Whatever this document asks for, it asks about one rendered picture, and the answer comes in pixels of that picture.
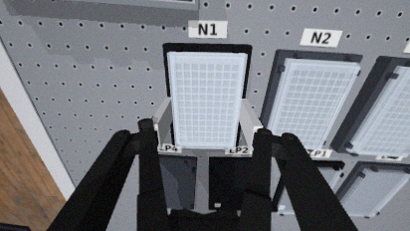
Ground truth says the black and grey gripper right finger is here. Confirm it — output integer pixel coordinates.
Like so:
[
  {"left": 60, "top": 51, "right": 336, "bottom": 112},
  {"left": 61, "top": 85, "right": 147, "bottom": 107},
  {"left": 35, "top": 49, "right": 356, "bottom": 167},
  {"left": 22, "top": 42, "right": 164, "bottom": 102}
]
[{"left": 237, "top": 99, "right": 358, "bottom": 231}]

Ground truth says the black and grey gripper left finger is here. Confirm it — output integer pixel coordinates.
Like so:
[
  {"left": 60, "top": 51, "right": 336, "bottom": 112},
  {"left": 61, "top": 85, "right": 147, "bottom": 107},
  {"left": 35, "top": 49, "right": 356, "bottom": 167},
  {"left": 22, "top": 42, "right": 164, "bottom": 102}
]
[{"left": 46, "top": 97, "right": 173, "bottom": 231}]

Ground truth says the white button panel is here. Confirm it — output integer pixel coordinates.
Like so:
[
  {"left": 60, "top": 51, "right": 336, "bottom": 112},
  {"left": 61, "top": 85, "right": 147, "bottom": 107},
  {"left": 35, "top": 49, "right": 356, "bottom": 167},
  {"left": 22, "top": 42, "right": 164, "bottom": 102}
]
[{"left": 61, "top": 0, "right": 198, "bottom": 11}]

